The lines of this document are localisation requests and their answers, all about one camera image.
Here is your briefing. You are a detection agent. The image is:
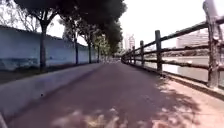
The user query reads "pale distant tower building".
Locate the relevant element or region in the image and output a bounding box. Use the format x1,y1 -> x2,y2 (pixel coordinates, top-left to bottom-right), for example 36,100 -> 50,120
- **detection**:
124,33 -> 136,51

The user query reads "red stone-pattern path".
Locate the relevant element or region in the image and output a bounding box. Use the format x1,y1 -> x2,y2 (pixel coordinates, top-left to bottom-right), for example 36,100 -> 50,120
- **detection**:
8,61 -> 224,128

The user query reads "pale wide building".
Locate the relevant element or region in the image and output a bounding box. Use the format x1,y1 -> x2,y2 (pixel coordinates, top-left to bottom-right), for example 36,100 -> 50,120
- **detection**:
175,31 -> 211,49

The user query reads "canal water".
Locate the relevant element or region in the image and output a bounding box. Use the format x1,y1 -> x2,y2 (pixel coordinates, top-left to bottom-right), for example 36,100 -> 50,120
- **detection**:
133,55 -> 224,84

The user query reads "grey concrete kerb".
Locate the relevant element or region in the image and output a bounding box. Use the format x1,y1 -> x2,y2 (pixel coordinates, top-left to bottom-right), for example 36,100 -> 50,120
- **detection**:
0,62 -> 104,122

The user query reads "dark wooden rail fence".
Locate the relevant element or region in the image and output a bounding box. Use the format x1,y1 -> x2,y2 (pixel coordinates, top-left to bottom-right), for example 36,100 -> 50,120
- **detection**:
120,0 -> 224,92

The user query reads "row of trees along wall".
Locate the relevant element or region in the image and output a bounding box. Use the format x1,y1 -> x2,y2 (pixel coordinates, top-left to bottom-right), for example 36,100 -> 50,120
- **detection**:
13,0 -> 128,73

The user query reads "blue-grey long wall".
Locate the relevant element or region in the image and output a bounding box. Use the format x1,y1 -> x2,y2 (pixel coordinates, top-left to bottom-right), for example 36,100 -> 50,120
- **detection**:
0,24 -> 101,73

